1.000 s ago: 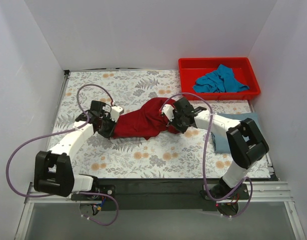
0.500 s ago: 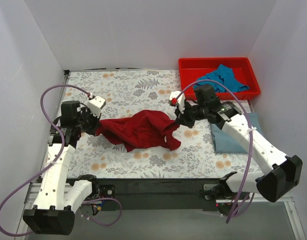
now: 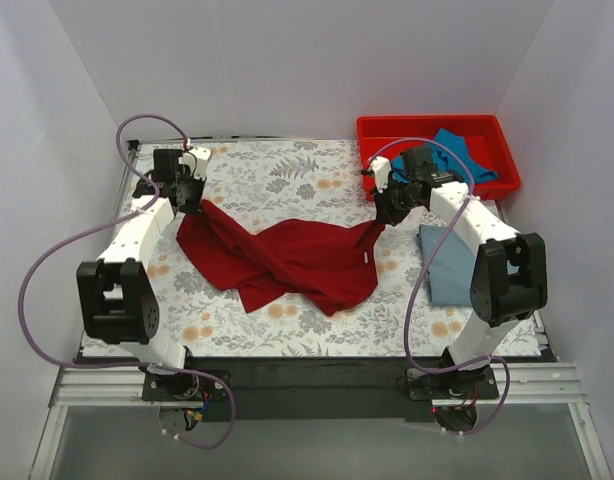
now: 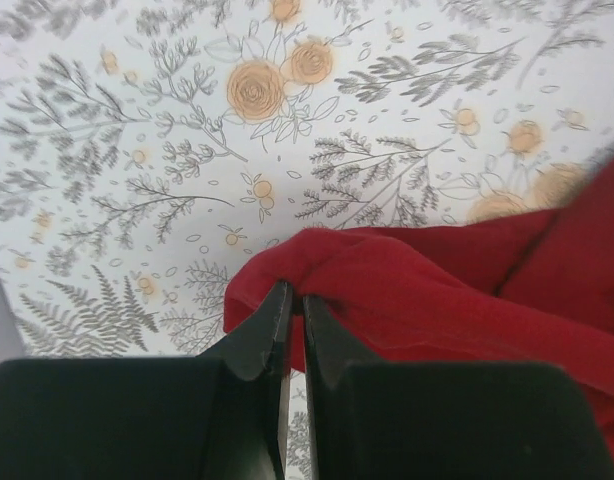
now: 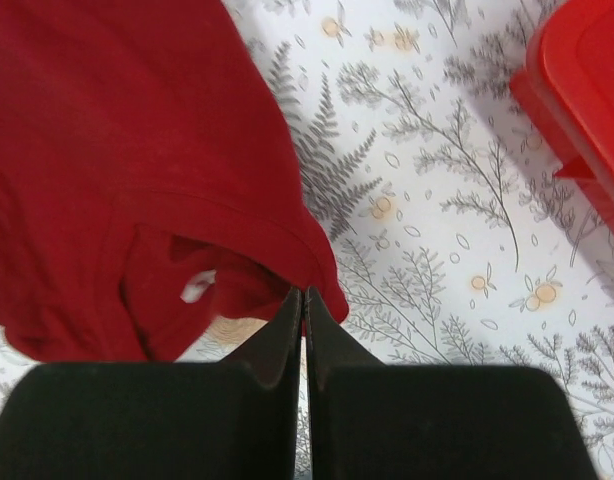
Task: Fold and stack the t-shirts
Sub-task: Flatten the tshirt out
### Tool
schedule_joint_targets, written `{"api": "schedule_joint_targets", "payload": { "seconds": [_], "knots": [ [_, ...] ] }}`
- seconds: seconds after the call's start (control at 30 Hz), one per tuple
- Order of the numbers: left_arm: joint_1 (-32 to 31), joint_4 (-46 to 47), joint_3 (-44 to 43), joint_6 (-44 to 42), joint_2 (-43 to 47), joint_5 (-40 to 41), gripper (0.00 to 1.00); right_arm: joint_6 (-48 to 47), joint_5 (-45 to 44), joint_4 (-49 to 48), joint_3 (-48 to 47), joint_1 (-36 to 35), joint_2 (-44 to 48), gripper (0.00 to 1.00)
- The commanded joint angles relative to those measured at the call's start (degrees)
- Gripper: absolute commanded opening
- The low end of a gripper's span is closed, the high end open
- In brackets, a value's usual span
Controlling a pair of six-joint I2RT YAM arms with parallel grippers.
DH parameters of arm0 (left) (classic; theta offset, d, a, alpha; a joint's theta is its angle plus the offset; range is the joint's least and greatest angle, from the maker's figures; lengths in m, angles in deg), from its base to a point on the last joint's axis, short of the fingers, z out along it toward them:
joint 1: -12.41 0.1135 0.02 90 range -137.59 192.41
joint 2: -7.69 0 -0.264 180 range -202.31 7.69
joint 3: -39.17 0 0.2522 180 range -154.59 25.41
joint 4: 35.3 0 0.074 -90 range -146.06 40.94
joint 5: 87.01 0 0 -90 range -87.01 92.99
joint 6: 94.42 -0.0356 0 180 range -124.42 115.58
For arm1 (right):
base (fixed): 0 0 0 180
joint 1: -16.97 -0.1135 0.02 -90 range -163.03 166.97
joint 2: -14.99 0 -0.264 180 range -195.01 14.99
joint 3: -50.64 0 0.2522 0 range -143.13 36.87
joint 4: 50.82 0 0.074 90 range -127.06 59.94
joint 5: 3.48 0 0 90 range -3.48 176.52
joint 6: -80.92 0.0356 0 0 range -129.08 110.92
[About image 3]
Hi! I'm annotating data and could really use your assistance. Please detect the red t shirt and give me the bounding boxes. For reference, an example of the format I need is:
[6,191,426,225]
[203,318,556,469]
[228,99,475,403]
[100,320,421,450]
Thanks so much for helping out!
[177,200,384,316]

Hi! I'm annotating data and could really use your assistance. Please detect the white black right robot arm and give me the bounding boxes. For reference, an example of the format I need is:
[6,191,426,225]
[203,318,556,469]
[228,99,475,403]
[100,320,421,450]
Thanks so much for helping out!
[371,180,548,375]

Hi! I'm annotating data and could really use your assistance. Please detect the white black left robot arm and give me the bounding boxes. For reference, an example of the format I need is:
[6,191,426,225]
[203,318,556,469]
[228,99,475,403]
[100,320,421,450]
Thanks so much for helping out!
[76,167,206,376]

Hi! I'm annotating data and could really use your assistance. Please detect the floral patterned table mat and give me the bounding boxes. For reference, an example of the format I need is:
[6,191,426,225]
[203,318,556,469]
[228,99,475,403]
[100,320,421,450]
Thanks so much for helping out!
[81,139,544,359]

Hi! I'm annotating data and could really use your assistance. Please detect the red plastic bin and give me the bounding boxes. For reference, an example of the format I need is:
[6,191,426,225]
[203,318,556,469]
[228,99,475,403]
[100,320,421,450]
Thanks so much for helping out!
[356,114,521,201]

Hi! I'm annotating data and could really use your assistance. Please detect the teal crumpled t shirt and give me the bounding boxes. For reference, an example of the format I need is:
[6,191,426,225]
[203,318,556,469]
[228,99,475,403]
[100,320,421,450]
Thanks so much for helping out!
[390,127,500,185]

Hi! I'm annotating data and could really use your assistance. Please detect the folded grey-blue t shirt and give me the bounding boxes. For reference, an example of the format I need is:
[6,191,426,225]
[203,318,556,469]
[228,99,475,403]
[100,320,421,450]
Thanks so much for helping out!
[426,231,475,307]

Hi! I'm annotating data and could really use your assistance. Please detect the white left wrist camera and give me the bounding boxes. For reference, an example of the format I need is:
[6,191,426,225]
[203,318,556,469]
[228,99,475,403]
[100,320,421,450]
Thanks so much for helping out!
[179,146,212,181]

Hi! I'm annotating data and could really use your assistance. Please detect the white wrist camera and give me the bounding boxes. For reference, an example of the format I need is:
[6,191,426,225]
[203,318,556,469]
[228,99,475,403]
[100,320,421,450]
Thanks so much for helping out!
[362,156,392,193]
[179,146,212,181]

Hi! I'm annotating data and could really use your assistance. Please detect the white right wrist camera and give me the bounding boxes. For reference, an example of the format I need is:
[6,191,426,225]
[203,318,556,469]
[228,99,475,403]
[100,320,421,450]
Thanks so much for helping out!
[362,156,392,193]

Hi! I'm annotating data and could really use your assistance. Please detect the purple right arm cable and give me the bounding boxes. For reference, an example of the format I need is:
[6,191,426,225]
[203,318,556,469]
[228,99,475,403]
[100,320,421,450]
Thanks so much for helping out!
[369,137,512,438]

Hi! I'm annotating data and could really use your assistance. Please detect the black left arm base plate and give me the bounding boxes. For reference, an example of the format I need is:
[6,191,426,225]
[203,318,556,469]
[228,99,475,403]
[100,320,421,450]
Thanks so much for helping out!
[141,369,227,402]

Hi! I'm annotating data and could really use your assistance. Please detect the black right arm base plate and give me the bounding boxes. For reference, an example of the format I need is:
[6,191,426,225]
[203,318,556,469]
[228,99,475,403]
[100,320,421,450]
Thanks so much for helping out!
[406,366,499,401]

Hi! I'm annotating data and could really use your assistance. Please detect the aluminium frame rail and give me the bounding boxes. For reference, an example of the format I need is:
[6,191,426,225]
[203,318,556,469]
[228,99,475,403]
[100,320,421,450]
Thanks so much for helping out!
[50,363,588,406]

